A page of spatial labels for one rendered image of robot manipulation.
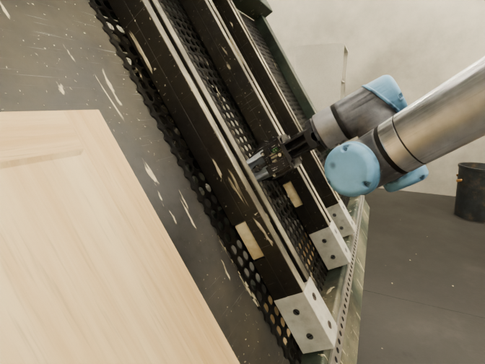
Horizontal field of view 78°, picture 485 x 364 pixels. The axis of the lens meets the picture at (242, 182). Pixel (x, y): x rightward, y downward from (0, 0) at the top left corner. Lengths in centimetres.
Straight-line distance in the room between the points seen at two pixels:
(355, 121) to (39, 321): 51
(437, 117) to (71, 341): 44
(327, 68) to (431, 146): 362
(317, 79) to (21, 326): 387
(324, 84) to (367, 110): 344
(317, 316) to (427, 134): 40
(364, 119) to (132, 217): 41
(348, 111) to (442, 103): 20
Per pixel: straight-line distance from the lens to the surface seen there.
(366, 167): 41
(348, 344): 82
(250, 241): 61
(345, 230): 118
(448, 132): 41
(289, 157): 58
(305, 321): 66
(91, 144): 45
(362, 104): 57
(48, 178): 40
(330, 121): 57
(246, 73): 94
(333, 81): 398
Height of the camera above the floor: 138
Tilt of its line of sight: 15 degrees down
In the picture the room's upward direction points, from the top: 1 degrees clockwise
